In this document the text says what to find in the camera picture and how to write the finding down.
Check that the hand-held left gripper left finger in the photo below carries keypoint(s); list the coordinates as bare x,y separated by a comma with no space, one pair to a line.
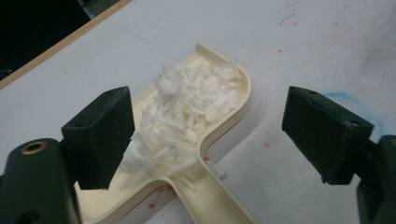
99,140

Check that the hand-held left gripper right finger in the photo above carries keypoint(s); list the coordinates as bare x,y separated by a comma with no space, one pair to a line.
327,137

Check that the pile of white paper scraps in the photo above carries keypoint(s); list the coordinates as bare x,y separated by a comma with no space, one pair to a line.
183,118

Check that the cream plastic dustpan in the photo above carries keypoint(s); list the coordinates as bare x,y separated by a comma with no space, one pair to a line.
224,124

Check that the wooden table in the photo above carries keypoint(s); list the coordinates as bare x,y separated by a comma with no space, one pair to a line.
62,46

